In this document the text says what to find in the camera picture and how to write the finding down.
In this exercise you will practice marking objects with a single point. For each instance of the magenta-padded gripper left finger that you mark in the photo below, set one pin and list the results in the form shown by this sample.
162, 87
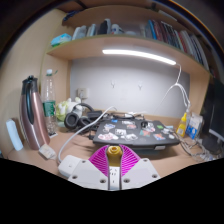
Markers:
83, 171

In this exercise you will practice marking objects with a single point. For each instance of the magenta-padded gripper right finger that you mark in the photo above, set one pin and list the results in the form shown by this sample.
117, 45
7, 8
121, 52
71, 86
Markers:
143, 171

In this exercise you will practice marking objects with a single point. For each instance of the yellow charger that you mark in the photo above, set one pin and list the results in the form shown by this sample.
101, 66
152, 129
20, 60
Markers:
114, 156

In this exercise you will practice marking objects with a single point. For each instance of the white power strip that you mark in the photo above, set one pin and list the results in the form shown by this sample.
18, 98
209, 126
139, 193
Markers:
68, 165

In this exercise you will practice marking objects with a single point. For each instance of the sticker-covered dark laptop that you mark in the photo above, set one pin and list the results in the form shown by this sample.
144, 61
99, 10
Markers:
133, 140

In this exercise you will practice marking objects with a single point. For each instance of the black headphones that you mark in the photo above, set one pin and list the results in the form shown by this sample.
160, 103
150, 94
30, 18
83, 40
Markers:
70, 120

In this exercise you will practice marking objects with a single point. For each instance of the yellow squeeze bottle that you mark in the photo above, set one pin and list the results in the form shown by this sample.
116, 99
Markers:
182, 128

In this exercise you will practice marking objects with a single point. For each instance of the green white plush toy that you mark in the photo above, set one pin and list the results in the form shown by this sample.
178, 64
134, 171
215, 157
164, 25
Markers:
61, 110

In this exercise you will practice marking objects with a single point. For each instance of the blue white box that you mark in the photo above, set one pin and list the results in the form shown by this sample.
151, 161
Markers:
194, 128

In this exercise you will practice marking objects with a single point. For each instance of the pink thermos jug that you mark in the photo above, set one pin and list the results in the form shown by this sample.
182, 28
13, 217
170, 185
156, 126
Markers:
33, 120

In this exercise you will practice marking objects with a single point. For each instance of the white flat case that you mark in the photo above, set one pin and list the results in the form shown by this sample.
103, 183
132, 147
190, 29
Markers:
14, 135

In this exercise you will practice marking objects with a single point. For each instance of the clear plastic water bottle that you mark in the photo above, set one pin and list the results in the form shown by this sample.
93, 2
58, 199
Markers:
49, 100

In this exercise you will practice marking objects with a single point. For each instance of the black monitor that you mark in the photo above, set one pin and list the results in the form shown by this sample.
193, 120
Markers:
215, 120

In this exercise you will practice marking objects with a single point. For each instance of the white light bar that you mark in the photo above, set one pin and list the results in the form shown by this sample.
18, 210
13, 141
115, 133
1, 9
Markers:
140, 55

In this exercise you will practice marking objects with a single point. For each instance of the white wall socket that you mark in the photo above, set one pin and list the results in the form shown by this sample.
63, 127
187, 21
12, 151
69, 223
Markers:
83, 93

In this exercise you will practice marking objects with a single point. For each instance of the white wall hook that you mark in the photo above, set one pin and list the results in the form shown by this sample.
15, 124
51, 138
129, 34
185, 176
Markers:
113, 84
140, 85

